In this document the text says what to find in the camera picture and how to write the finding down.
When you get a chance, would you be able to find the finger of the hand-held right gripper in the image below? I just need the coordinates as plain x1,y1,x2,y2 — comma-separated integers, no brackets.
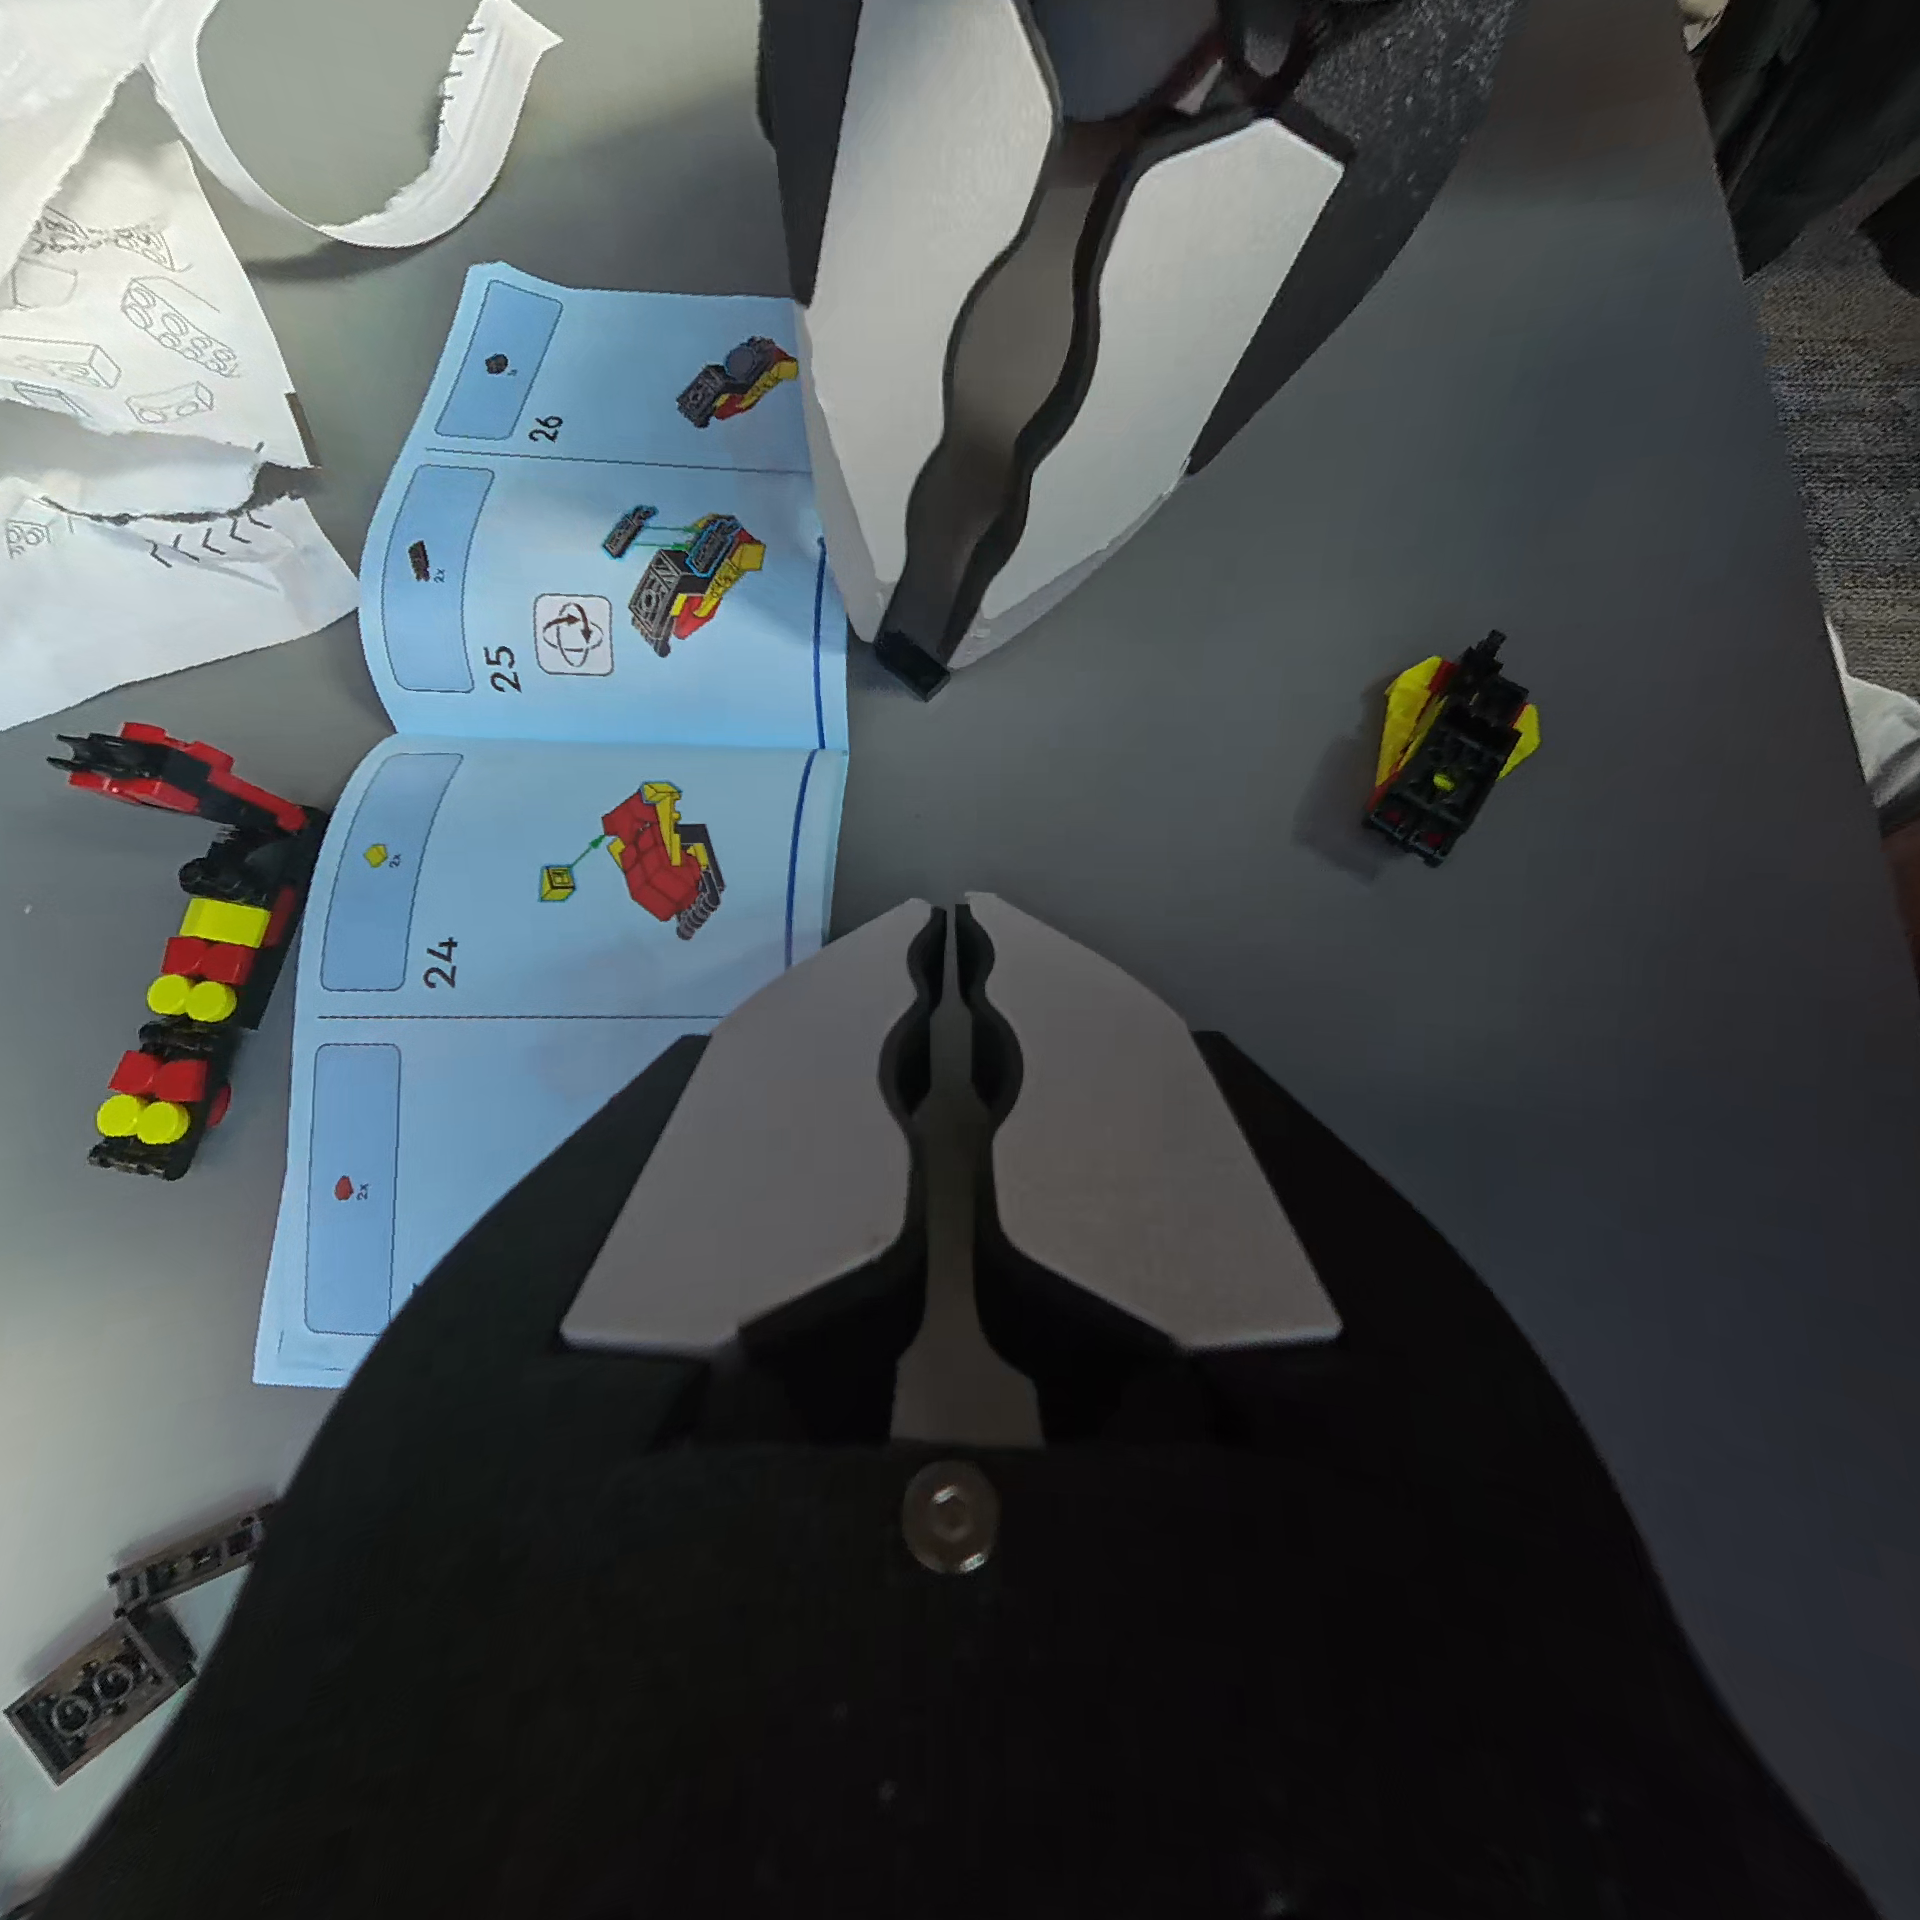
792,0,1125,671
936,112,1346,671

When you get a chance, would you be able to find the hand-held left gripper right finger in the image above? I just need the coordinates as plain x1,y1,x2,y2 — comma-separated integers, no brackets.
952,889,1346,1355

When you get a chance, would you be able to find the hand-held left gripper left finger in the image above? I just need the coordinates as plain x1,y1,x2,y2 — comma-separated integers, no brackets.
559,897,944,1359

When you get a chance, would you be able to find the red yellow brick model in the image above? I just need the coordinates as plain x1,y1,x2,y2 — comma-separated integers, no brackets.
1359,631,1547,871

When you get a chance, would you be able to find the grey desk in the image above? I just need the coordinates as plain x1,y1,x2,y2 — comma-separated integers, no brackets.
0,0,1920,1920

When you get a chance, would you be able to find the open blue instruction booklet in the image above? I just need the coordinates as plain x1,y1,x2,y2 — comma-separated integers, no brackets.
252,261,852,1388

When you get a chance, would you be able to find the torn white paper strip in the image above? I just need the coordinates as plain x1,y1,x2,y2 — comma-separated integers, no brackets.
142,0,562,249

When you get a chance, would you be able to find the red black yellow brick tail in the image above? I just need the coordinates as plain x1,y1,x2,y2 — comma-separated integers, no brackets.
45,719,329,1186

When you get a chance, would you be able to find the dark grey long brick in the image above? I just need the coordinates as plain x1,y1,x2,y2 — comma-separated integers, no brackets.
108,1505,274,1618

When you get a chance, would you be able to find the person's leg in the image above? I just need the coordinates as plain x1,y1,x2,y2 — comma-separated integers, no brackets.
1821,628,1920,844

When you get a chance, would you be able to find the torn white paper bag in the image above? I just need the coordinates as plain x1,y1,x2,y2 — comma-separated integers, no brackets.
0,0,365,737

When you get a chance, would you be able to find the dark grey studded brick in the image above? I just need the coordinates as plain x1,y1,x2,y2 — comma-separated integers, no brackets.
0,1615,199,1789

